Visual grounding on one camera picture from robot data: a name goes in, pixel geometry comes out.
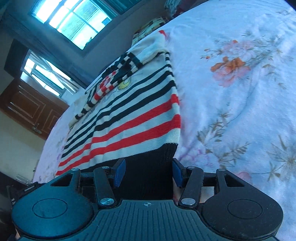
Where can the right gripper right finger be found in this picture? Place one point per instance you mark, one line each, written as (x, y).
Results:
(191, 180)

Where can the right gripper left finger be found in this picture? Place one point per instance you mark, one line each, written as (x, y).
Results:
(98, 186)

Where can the striped knit sweater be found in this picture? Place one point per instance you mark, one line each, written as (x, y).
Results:
(131, 112)

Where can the brown wooden door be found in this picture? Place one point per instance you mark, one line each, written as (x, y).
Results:
(37, 111)

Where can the floral white bed sheet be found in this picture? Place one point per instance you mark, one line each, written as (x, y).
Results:
(234, 66)

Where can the folded patterned blanket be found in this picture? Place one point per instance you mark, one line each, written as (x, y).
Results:
(148, 28)

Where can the window with frame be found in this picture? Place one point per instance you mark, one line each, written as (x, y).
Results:
(82, 23)

